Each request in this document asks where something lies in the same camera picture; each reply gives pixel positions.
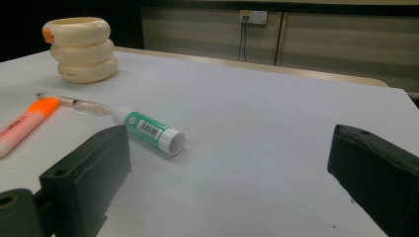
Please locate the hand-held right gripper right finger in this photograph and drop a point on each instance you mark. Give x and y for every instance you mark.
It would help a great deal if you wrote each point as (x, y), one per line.
(378, 174)

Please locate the white table board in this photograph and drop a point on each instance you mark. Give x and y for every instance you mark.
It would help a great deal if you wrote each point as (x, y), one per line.
(247, 131)

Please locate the wooden table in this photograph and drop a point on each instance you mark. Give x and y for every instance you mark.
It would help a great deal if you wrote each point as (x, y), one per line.
(296, 73)

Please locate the cream ringed pen holder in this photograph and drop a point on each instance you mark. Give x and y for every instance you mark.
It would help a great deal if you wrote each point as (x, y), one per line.
(82, 49)

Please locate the green and white glue stick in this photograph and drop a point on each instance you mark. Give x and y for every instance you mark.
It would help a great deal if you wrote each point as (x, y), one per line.
(148, 130)

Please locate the white wall socket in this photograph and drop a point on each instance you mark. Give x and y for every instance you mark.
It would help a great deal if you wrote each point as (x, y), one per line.
(254, 17)

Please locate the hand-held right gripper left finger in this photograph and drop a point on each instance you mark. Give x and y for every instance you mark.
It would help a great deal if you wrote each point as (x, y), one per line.
(85, 177)

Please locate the orange and pink highlighter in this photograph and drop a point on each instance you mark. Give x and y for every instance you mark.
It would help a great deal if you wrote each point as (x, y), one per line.
(26, 123)

